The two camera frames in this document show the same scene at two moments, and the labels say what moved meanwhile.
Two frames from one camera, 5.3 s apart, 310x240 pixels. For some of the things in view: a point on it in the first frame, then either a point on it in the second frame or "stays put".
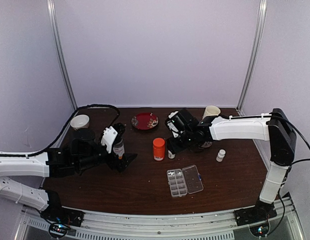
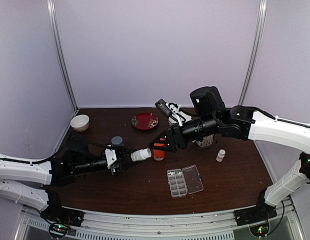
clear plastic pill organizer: x=187 y=180 stays put
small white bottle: x=221 y=155 stays put
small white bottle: x=170 y=155 to x=140 y=154
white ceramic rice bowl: x=79 y=121 stays put
